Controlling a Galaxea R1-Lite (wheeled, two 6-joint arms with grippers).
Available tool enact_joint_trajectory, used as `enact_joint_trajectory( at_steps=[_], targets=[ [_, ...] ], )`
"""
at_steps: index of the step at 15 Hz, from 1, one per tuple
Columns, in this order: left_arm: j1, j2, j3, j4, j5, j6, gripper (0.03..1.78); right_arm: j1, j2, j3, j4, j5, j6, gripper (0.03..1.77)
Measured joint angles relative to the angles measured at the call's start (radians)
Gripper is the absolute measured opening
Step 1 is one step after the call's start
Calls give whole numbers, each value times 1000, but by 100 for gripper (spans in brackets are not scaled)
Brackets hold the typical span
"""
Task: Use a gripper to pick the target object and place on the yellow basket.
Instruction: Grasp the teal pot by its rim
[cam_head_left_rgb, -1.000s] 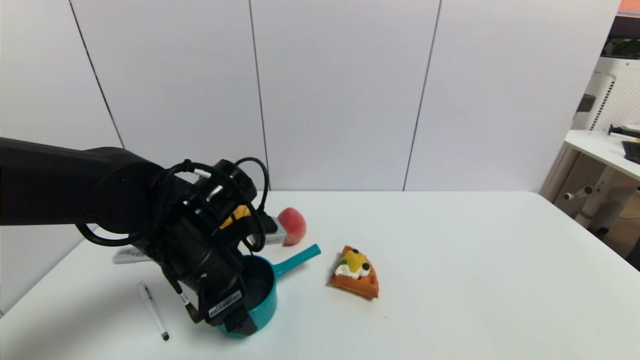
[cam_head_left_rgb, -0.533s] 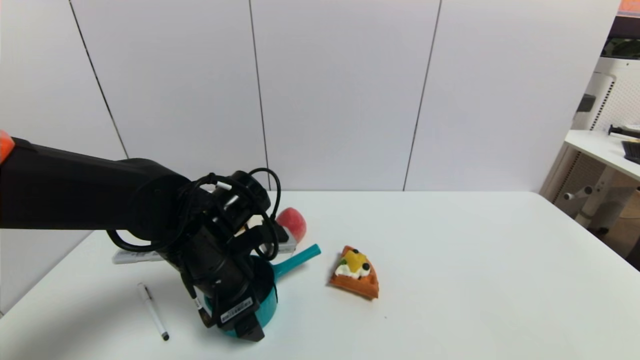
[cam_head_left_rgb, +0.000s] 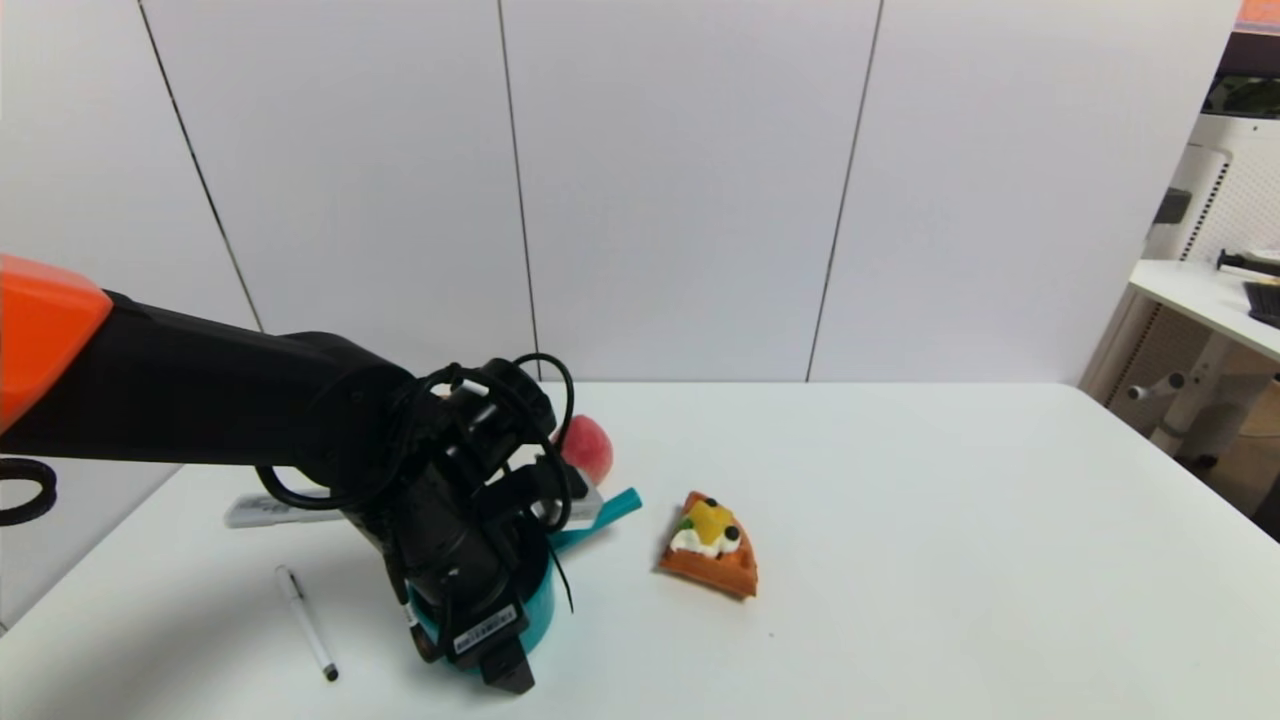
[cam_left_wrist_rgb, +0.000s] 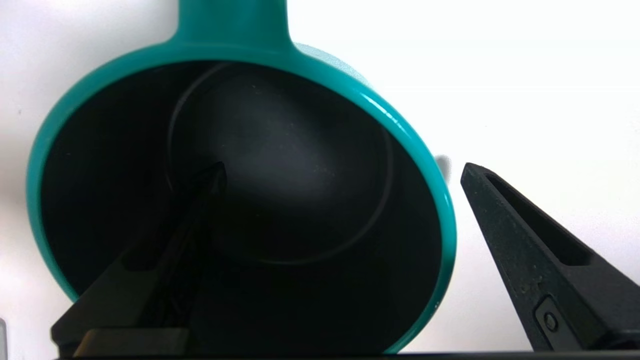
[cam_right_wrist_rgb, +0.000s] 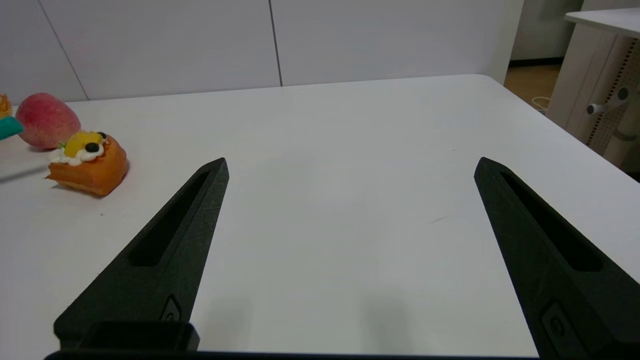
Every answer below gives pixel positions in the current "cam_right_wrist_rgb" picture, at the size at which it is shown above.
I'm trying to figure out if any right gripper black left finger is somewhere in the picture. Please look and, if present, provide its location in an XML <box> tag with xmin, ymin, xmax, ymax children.
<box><xmin>54</xmin><ymin>158</ymin><xmax>230</xmax><ymax>351</ymax></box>

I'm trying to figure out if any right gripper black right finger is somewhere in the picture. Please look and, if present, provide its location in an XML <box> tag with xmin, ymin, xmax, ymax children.
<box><xmin>474</xmin><ymin>157</ymin><xmax>640</xmax><ymax>359</ymax></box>

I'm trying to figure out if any waffle slice with fruit topping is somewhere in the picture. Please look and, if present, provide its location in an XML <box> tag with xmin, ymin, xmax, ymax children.
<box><xmin>46</xmin><ymin>130</ymin><xmax>130</xmax><ymax>197</ymax></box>

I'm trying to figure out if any pink red peach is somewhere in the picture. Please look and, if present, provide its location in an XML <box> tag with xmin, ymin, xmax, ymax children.
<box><xmin>15</xmin><ymin>92</ymin><xmax>82</xmax><ymax>150</ymax></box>

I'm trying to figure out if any white height-adjustable desk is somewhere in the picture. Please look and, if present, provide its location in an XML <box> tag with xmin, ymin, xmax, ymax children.
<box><xmin>546</xmin><ymin>7</ymin><xmax>640</xmax><ymax>174</ymax></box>

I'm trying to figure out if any white desk crank handle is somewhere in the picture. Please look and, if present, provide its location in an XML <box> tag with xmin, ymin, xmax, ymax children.
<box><xmin>586</xmin><ymin>86</ymin><xmax>631</xmax><ymax>116</ymax></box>

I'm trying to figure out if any teal white cable plug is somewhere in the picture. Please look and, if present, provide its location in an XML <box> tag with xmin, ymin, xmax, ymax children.
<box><xmin>0</xmin><ymin>116</ymin><xmax>25</xmax><ymax>142</ymax></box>

